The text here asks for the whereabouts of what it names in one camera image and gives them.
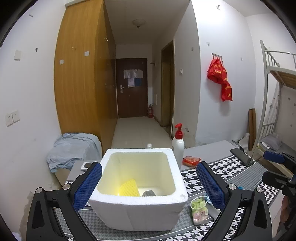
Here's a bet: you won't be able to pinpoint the green tissue packet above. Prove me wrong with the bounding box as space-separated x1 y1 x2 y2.
190 196 208 225

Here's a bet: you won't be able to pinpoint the yellow foam net sleeve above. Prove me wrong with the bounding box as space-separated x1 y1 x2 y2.
119 179 140 197

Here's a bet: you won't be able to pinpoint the blue face mask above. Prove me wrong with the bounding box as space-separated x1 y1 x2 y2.
202 196 213 205

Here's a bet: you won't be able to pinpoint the white remote control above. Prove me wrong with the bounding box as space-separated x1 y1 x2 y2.
80 162 92 172

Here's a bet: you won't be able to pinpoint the houndstooth table mat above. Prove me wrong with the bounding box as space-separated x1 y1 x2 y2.
79 156 279 240

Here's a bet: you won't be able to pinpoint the grey-blue crumpled cloth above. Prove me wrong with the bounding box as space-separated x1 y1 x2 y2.
46 133 103 173

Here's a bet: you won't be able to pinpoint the red snack packet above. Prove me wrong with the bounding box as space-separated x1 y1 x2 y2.
182 156 201 167

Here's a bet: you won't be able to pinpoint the grey sponge block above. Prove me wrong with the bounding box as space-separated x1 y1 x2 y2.
142 190 156 197

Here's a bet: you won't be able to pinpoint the white pump lotion bottle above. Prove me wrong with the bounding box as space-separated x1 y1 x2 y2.
172 123 185 169

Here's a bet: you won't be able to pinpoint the white styrofoam box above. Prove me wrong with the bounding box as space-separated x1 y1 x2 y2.
88 148 188 232

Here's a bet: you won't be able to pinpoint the red hanging plastic bags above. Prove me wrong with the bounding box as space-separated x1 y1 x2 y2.
207 56 233 101

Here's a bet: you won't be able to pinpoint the wooden wardrobe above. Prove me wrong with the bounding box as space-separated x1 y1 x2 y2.
54 1 117 152

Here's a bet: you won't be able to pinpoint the red fire extinguisher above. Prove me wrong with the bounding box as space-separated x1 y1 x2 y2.
148 104 154 118

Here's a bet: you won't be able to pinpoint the side wooden door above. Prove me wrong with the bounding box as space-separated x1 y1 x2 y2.
161 41 175 128

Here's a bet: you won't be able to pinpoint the dark brown entrance door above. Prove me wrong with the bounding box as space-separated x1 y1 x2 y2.
116 58 148 118

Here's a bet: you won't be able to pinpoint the ceiling lamp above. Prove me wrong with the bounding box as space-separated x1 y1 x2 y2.
132 19 147 29

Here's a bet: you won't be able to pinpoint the wooden sticks against wall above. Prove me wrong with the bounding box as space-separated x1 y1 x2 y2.
248 108 256 151

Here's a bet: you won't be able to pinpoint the metal bunk bed frame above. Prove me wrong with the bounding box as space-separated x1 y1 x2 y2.
249 40 295 177

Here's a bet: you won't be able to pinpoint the white wall socket pair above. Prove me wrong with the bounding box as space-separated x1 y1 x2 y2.
5 110 20 127

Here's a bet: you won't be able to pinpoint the white wall switch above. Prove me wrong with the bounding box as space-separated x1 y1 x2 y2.
14 50 22 61

